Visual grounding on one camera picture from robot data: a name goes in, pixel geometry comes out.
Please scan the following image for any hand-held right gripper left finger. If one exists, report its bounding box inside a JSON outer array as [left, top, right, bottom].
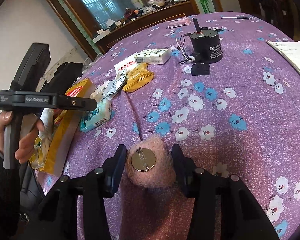
[[27, 144, 127, 240]]

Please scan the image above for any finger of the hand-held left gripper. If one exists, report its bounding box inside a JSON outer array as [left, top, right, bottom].
[[56, 94, 98, 111]]

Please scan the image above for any person's left hand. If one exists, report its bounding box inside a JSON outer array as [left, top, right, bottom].
[[0, 110, 45, 164]]

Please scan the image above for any crumpled clear plastic bag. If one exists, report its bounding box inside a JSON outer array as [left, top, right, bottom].
[[82, 54, 103, 74]]

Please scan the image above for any green patterned tissue pack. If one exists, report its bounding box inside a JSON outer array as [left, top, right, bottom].
[[134, 48, 171, 65]]

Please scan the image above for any white notepad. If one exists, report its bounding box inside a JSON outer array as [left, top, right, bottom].
[[266, 40, 300, 85]]

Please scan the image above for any yellow packet red label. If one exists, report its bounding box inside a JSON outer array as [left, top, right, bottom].
[[66, 78, 97, 98]]

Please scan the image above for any yellow snack packet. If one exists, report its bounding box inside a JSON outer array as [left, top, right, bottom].
[[122, 63, 155, 92]]

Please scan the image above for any person's left forearm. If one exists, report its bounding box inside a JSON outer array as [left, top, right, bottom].
[[0, 141, 23, 230]]

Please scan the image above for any small black block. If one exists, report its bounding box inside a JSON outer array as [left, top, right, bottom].
[[191, 64, 210, 76]]

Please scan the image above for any pink mask packet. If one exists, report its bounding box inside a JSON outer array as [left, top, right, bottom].
[[167, 17, 191, 29]]

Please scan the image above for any white blue tissue packet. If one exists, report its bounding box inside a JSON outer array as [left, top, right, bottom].
[[79, 98, 113, 133]]

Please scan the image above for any purple floral tablecloth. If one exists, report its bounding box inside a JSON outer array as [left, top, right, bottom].
[[40, 12, 300, 240]]

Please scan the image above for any dark statue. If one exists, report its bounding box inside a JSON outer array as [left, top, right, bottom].
[[256, 0, 273, 18]]

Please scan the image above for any white packet red print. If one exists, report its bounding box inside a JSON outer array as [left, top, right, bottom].
[[114, 56, 137, 75]]

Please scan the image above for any wooden glass cabinet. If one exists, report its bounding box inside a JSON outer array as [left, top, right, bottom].
[[35, 0, 199, 60]]

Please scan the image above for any yellow cardboard box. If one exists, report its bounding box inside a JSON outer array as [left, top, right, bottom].
[[28, 79, 98, 175]]

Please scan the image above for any pink plush brooch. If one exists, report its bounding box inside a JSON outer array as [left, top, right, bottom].
[[125, 134, 177, 189]]

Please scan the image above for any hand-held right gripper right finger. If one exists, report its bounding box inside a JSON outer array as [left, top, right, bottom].
[[172, 144, 274, 240]]

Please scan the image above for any black cylindrical motor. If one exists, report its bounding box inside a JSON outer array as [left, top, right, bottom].
[[176, 18, 223, 65]]

